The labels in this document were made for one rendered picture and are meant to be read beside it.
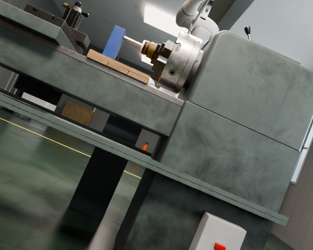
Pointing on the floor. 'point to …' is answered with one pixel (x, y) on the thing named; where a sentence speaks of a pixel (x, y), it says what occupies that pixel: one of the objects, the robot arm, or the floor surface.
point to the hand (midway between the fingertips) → (205, 12)
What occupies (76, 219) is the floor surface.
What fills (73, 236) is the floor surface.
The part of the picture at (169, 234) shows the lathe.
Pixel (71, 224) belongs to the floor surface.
